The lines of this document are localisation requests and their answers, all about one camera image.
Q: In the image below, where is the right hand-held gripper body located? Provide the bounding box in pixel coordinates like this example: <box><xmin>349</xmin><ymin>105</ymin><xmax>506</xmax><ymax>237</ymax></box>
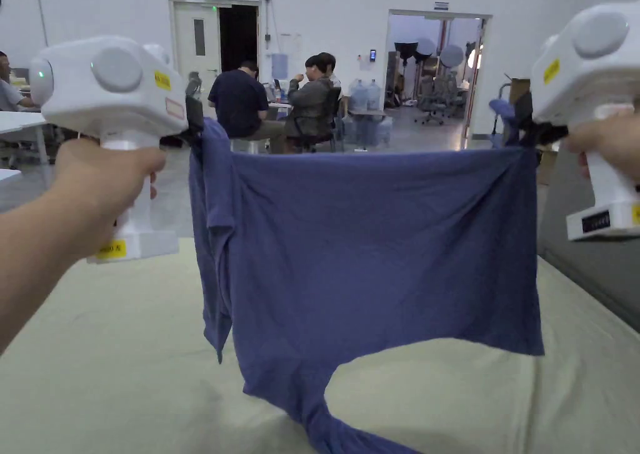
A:
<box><xmin>514</xmin><ymin>1</ymin><xmax>640</xmax><ymax>242</ymax></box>

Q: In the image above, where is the person's left hand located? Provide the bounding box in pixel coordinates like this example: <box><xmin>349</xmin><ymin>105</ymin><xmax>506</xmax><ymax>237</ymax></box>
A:
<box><xmin>51</xmin><ymin>137</ymin><xmax>168</xmax><ymax>256</ymax></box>

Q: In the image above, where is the person's right hand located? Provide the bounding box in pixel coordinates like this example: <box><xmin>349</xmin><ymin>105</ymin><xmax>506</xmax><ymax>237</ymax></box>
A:
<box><xmin>562</xmin><ymin>105</ymin><xmax>640</xmax><ymax>186</ymax></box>

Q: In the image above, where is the person's left forearm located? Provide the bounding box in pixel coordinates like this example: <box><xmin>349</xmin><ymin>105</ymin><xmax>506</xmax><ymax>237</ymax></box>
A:
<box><xmin>0</xmin><ymin>184</ymin><xmax>107</xmax><ymax>356</ymax></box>

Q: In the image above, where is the black office chair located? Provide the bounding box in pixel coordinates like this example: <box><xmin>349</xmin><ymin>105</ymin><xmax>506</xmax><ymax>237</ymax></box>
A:
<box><xmin>289</xmin><ymin>86</ymin><xmax>347</xmax><ymax>154</ymax></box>

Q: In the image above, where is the white table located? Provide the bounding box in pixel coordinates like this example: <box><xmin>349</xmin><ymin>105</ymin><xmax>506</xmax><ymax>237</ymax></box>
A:
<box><xmin>0</xmin><ymin>109</ymin><xmax>57</xmax><ymax>178</ymax></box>

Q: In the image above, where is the brown carton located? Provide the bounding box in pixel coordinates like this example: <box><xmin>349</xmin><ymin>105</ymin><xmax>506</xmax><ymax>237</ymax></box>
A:
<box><xmin>503</xmin><ymin>72</ymin><xmax>533</xmax><ymax>121</ymax></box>

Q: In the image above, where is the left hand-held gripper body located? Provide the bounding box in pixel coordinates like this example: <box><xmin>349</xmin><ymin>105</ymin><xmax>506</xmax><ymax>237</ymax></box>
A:
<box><xmin>29</xmin><ymin>36</ymin><xmax>206</xmax><ymax>265</ymax></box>

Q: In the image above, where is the group of office chairs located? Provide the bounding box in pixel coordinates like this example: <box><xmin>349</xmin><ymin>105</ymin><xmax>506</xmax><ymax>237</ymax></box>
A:
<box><xmin>416</xmin><ymin>70</ymin><xmax>463</xmax><ymax>126</ymax></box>

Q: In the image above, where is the group of water bottles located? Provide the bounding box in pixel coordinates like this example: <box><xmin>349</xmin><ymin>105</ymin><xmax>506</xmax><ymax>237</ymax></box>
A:
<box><xmin>342</xmin><ymin>77</ymin><xmax>396</xmax><ymax>149</ymax></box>

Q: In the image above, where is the grey padded headboard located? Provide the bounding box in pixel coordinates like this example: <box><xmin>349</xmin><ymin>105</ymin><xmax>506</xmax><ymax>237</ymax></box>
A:
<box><xmin>537</xmin><ymin>146</ymin><xmax>640</xmax><ymax>333</ymax></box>

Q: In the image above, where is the white door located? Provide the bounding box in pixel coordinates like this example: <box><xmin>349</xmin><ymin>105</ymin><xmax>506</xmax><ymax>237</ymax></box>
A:
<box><xmin>174</xmin><ymin>1</ymin><xmax>221</xmax><ymax>84</ymax></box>

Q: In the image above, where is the dark blue shirt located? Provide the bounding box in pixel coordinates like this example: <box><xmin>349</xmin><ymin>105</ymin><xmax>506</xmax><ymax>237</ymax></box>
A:
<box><xmin>188</xmin><ymin>98</ymin><xmax>546</xmax><ymax>454</ymax></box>

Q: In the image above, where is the bed with pale green sheet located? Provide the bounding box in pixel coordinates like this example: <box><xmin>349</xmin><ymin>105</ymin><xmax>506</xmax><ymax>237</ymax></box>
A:
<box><xmin>0</xmin><ymin>236</ymin><xmax>640</xmax><ymax>454</ymax></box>

